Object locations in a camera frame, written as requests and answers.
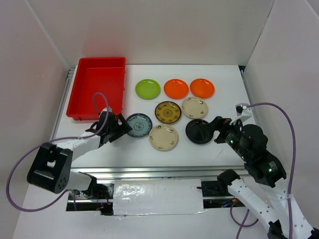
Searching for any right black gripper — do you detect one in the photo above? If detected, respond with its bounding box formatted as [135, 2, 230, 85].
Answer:
[196, 114, 250, 159]

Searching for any blue white patterned plate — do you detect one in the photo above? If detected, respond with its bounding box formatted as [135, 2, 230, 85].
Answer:
[126, 113, 153, 138]

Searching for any black plate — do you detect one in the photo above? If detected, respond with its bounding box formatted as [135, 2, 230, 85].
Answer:
[185, 119, 214, 144]

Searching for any cream floral plate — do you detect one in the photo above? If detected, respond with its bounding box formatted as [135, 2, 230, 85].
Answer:
[181, 97, 208, 119]
[149, 124, 178, 151]

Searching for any brown yellow patterned plate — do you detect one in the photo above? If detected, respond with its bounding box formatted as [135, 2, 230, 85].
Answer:
[155, 101, 182, 124]

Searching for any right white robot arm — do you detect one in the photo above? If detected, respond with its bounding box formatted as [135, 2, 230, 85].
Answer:
[191, 117, 319, 239]

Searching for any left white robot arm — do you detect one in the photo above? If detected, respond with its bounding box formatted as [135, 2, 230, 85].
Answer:
[27, 111, 132, 199]

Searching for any red plastic bin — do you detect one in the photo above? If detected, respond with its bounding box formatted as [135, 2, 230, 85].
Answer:
[66, 57, 126, 121]

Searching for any green plate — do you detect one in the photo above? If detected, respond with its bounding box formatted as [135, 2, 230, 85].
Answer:
[135, 79, 161, 100]

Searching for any orange plate right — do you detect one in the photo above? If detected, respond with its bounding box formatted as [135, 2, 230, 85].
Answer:
[190, 78, 215, 99]

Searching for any orange plate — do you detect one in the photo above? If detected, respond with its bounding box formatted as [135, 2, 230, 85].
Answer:
[164, 79, 189, 99]
[190, 78, 215, 99]

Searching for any orange plate middle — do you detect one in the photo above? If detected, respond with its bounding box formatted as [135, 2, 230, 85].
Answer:
[164, 79, 189, 99]

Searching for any white foil cover sheet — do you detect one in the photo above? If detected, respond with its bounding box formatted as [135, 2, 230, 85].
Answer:
[113, 179, 204, 216]

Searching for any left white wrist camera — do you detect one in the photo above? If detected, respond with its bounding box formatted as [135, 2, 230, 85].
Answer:
[99, 107, 112, 116]

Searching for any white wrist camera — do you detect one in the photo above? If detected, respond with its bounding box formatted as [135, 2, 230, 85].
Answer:
[99, 107, 112, 116]
[230, 103, 253, 125]

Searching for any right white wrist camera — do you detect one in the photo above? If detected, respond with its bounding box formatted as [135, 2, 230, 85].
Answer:
[230, 103, 253, 125]

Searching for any aluminium rail frame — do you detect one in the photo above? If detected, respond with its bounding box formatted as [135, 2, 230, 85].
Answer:
[49, 64, 260, 212]

